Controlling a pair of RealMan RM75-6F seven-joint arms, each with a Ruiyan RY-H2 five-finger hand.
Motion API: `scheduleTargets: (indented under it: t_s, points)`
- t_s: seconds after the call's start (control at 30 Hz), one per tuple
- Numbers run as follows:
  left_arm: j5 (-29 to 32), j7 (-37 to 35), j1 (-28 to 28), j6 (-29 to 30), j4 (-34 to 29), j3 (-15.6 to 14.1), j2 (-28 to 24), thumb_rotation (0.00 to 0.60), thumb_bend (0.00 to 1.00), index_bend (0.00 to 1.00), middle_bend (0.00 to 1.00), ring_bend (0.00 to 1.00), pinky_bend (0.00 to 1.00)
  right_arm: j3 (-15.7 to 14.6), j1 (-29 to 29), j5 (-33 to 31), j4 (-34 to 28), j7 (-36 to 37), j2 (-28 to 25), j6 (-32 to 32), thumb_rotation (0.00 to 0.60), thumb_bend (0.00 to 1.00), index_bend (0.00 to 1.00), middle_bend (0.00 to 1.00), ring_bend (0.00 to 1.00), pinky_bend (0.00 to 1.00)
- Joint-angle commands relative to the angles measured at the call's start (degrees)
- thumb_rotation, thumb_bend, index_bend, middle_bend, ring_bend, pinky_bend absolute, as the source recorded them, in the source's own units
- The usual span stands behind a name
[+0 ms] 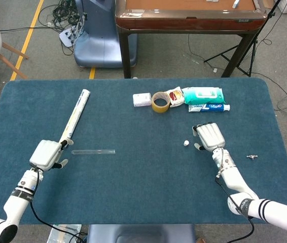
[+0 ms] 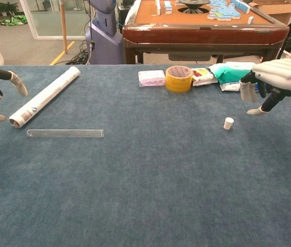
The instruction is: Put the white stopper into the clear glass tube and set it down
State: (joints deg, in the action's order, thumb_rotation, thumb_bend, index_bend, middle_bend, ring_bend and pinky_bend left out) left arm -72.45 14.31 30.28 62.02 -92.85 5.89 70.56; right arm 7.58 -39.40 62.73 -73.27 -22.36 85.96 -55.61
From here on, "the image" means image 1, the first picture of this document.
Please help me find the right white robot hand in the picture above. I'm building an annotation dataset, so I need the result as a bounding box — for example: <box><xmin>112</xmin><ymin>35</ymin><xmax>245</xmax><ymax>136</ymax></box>
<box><xmin>192</xmin><ymin>122</ymin><xmax>226</xmax><ymax>153</ymax></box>

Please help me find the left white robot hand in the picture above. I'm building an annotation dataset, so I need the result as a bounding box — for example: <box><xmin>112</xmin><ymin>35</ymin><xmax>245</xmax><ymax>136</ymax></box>
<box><xmin>29</xmin><ymin>138</ymin><xmax>74</xmax><ymax>172</ymax></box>

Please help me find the clear glass test tube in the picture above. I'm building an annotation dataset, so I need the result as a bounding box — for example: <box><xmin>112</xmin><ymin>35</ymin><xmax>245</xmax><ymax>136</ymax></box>
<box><xmin>71</xmin><ymin>149</ymin><xmax>116</xmax><ymax>155</ymax></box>

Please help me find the blue white toothpaste tube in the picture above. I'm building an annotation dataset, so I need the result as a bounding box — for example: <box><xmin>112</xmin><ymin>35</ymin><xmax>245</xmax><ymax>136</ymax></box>
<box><xmin>188</xmin><ymin>103</ymin><xmax>231</xmax><ymax>113</ymax></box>

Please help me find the rolled white paper tube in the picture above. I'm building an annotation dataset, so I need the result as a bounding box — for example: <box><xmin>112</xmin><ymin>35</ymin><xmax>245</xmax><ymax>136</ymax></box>
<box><xmin>58</xmin><ymin>89</ymin><xmax>91</xmax><ymax>144</ymax></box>

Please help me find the green wet wipes pack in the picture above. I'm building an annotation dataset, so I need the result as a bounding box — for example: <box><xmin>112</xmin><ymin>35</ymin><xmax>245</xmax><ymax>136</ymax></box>
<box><xmin>181</xmin><ymin>87</ymin><xmax>225</xmax><ymax>106</ymax></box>

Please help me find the red yellow snack packet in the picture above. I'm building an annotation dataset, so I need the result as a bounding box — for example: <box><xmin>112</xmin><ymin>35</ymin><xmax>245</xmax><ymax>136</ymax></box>
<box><xmin>165</xmin><ymin>86</ymin><xmax>186</xmax><ymax>108</ymax></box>

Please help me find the yellow packing tape roll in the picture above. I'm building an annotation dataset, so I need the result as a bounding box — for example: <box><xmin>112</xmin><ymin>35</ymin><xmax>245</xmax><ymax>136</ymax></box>
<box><xmin>151</xmin><ymin>91</ymin><xmax>171</xmax><ymax>114</ymax></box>

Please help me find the white pink plastic box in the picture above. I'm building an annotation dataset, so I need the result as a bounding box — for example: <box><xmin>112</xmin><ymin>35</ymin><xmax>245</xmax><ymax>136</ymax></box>
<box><xmin>132</xmin><ymin>93</ymin><xmax>152</xmax><ymax>108</ymax></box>

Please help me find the blue felt table mat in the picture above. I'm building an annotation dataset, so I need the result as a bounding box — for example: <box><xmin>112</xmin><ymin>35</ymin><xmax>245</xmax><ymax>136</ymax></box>
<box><xmin>0</xmin><ymin>77</ymin><xmax>287</xmax><ymax>226</ymax></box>

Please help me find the clear plastic bag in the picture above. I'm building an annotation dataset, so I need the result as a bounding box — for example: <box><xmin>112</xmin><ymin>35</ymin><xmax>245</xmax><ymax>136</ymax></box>
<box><xmin>47</xmin><ymin>224</ymin><xmax>83</xmax><ymax>243</ymax></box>

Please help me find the brown mahjong table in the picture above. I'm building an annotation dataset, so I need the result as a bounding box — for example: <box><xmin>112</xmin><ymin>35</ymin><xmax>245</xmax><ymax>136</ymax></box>
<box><xmin>115</xmin><ymin>0</ymin><xmax>269</xmax><ymax>79</ymax></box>

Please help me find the blue robot body base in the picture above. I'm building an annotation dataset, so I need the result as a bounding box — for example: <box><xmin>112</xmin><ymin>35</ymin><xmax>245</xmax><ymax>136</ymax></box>
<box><xmin>86</xmin><ymin>224</ymin><xmax>197</xmax><ymax>243</ymax></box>

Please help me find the white power strip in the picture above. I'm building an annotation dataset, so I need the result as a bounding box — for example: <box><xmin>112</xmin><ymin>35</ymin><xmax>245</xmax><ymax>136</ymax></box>
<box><xmin>58</xmin><ymin>27</ymin><xmax>77</xmax><ymax>48</ymax></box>

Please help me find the black tripod stand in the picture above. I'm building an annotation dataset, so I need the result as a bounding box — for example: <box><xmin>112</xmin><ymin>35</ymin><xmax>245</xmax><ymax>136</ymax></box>
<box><xmin>203</xmin><ymin>0</ymin><xmax>287</xmax><ymax>78</ymax></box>

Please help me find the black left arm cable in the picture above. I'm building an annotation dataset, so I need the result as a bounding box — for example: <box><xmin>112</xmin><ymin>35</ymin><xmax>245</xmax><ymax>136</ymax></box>
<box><xmin>29</xmin><ymin>167</ymin><xmax>88</xmax><ymax>243</ymax></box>

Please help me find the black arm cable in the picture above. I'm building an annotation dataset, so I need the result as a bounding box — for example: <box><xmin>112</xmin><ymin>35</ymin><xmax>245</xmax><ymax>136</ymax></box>
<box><xmin>29</xmin><ymin>167</ymin><xmax>88</xmax><ymax>243</ymax></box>
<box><xmin>214</xmin><ymin>174</ymin><xmax>256</xmax><ymax>243</ymax></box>

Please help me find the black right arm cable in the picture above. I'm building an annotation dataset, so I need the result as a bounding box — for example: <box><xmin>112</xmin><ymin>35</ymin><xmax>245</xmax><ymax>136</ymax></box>
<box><xmin>214</xmin><ymin>174</ymin><xmax>256</xmax><ymax>243</ymax></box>

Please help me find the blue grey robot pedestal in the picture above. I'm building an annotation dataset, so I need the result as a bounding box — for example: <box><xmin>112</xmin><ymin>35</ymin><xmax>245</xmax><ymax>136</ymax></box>
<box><xmin>74</xmin><ymin>0</ymin><xmax>138</xmax><ymax>68</ymax></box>

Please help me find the black floor cable bundle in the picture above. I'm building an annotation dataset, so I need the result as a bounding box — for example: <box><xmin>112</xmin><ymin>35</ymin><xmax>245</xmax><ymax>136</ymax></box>
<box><xmin>38</xmin><ymin>0</ymin><xmax>87</xmax><ymax>55</ymax></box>

